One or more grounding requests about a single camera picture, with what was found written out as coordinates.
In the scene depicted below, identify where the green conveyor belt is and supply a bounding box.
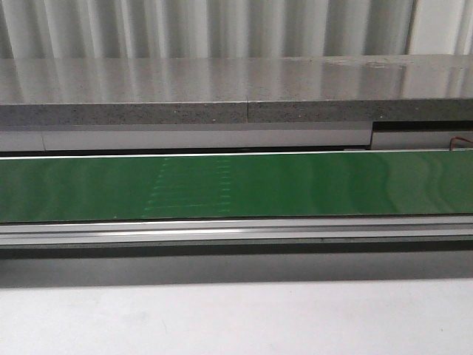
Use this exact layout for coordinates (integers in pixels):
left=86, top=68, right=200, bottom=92
left=1, top=151, right=472, bottom=223

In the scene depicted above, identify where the grey stone counter slab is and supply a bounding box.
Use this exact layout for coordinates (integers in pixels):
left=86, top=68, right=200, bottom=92
left=1, top=55, right=472, bottom=126

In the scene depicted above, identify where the white corrugated curtain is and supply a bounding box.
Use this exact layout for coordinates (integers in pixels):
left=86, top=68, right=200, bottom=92
left=1, top=1, right=472, bottom=58

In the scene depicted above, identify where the aluminium conveyor frame rail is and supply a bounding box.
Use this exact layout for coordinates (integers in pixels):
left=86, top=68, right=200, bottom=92
left=1, top=215, right=472, bottom=246

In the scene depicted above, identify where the red wire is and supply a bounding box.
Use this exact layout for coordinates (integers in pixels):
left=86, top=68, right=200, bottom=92
left=449, top=137, right=473, bottom=151

